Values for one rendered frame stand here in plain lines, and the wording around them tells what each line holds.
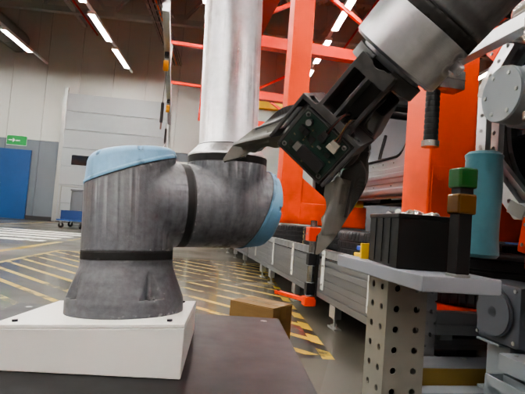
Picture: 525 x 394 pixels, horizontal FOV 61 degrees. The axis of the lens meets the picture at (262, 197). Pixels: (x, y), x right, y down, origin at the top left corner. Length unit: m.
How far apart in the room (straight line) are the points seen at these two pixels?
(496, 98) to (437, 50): 0.76
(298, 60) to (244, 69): 2.66
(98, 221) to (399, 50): 0.51
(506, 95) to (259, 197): 0.61
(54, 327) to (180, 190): 0.27
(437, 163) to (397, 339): 0.61
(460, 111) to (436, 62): 1.17
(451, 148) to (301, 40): 2.22
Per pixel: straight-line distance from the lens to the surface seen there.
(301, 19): 3.62
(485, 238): 1.19
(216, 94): 0.83
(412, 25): 0.40
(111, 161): 0.74
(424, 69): 0.41
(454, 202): 0.93
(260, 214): 0.79
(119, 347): 0.68
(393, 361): 1.12
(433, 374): 1.52
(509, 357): 1.39
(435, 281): 0.90
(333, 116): 0.40
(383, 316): 1.10
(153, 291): 0.73
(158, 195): 0.73
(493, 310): 1.47
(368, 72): 0.40
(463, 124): 1.57
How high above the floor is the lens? 0.53
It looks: 3 degrees up
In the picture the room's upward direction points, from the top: 4 degrees clockwise
